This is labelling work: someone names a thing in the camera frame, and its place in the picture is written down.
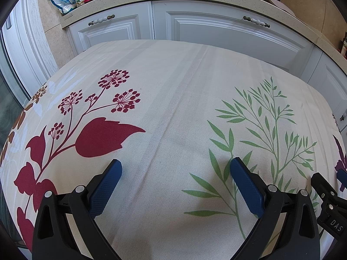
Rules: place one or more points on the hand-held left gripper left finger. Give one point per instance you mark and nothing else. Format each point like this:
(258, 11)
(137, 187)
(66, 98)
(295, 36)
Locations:
(105, 189)

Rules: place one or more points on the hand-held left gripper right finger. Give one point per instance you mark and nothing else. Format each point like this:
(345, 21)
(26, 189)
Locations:
(245, 187)

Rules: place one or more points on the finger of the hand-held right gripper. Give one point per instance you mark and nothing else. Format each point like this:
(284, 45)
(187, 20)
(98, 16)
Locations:
(343, 177)
(321, 185)

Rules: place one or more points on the floral tablecloth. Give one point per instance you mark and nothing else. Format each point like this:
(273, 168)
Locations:
(176, 100)

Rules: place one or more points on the dark olive oil bottle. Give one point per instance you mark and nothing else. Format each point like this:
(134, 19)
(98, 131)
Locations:
(344, 43)

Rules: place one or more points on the small white cabinet door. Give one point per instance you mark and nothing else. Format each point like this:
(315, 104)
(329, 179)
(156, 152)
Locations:
(108, 35)

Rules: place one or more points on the wide white cabinet door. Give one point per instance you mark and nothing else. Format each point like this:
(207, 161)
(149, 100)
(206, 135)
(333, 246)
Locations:
(217, 32)

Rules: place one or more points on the blue white pouch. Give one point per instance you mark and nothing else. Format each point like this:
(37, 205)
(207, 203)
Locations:
(63, 0)

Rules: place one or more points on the white sliding door frame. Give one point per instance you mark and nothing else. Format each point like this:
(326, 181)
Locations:
(29, 46)

